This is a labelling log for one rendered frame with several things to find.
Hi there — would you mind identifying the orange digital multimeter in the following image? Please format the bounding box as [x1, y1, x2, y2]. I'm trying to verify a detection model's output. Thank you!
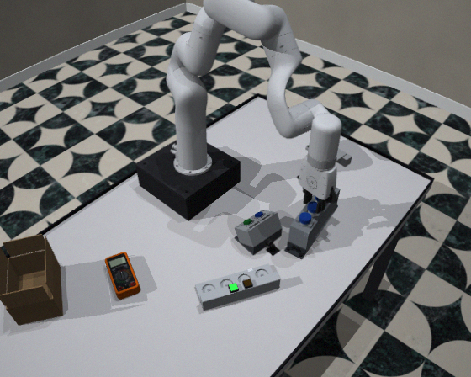
[105, 252, 140, 300]

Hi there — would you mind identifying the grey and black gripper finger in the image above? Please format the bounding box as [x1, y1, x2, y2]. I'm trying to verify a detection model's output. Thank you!
[303, 188, 313, 204]
[316, 186, 337, 214]

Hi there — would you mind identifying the brown cardboard box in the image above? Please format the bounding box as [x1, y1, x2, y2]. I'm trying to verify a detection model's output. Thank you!
[0, 234, 63, 325]

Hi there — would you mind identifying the grey button panel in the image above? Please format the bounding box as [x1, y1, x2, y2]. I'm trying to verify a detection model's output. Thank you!
[234, 210, 282, 255]

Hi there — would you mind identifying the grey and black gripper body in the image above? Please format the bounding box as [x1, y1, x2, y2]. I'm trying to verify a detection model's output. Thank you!
[299, 155, 337, 200]

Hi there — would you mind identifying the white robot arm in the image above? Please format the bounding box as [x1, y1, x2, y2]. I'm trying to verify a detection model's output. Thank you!
[167, 0, 352, 176]

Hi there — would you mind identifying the black table edge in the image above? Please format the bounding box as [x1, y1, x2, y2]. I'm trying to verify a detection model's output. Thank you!
[36, 93, 434, 377]

